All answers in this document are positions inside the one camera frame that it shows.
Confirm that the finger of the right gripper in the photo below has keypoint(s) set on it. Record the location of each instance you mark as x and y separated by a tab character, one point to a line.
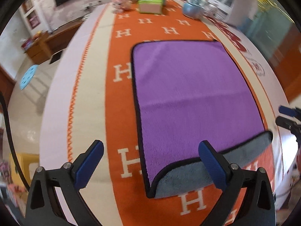
293	112
287	124

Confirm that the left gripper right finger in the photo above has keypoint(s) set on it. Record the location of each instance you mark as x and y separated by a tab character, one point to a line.
257	207

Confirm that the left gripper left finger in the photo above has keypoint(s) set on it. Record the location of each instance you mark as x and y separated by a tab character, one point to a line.
43	206

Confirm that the purple and grey towel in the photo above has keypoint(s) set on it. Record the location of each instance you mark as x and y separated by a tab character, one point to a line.
185	92

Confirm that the yellow plastic chair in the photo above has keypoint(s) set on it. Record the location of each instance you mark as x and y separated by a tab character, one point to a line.
25	160

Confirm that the orange H-pattern blanket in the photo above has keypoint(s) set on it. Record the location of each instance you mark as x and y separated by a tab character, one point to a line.
150	112

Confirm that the blue round stool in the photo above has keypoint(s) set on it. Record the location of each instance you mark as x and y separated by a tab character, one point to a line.
28	76

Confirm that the white appliance with cloth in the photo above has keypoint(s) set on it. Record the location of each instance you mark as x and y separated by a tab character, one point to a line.
235	12

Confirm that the pink white printed tablecloth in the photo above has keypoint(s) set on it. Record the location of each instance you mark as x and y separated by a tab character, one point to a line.
258	58

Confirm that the wooden tv cabinet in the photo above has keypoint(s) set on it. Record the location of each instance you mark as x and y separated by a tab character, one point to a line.
48	44

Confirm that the red snack box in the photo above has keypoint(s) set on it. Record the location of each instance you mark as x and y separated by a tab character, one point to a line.
26	43

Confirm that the blue castle snow globe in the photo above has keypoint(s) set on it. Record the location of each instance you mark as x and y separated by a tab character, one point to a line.
194	9

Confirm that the pink toy figurine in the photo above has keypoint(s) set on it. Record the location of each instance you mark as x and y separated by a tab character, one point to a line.
120	6

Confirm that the green tissue box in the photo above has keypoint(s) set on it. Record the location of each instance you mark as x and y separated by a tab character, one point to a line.
150	6

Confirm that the white wall shelf unit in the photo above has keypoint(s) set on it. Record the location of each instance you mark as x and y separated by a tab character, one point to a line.
29	13

